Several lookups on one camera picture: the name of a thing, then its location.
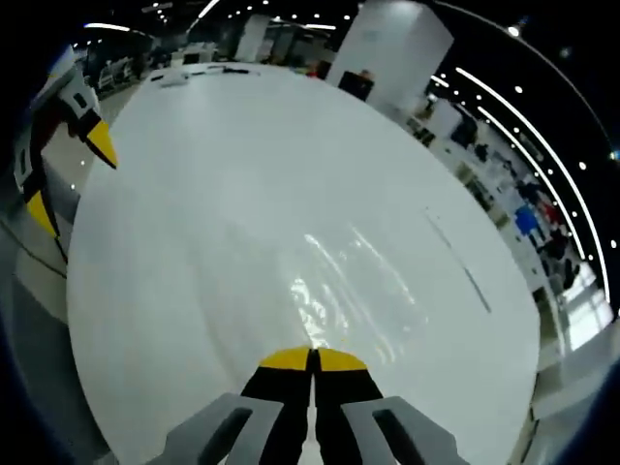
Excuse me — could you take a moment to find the clear resealable plastic bag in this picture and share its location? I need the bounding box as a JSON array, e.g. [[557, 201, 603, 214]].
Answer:
[[280, 205, 495, 369]]

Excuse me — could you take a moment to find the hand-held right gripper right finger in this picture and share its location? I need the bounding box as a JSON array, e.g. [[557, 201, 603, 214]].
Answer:
[[312, 348, 471, 465]]

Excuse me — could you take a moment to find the long ceiling light strip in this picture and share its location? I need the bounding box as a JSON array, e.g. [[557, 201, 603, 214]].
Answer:
[[454, 66, 612, 304]]

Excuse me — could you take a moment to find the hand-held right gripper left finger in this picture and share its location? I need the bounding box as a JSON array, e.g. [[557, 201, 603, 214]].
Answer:
[[154, 345, 312, 465]]

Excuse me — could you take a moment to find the black monitor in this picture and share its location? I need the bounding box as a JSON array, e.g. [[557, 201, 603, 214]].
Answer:
[[338, 70, 376, 102]]

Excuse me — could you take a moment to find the white square pillar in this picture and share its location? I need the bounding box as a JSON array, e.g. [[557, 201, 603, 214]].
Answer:
[[235, 14, 270, 62], [326, 0, 454, 109]]

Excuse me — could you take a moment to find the blue object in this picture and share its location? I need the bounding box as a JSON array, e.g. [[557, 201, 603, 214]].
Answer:
[[514, 204, 540, 239]]

